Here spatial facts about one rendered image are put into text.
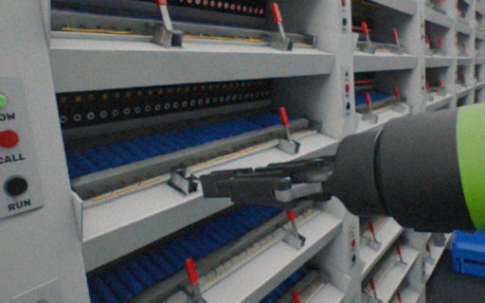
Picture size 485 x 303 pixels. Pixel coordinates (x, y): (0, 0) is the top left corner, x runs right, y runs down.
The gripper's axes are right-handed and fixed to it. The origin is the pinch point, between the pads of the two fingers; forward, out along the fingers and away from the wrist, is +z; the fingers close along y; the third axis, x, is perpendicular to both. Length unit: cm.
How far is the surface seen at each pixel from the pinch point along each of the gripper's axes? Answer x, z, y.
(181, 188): -0.2, 8.2, -1.0
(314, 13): 28, 6, 45
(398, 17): 35, 8, 115
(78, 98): 15.3, 19.3, -7.2
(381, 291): -58, 19, 78
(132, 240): -4.0, 8.1, -9.6
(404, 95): 5, 11, 114
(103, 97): 15.3, 19.3, -3.3
